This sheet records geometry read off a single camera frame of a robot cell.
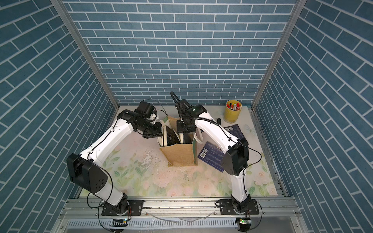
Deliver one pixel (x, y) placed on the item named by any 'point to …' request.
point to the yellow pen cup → (232, 109)
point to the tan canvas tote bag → (179, 154)
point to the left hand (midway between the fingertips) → (167, 134)
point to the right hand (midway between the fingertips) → (181, 131)
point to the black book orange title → (172, 139)
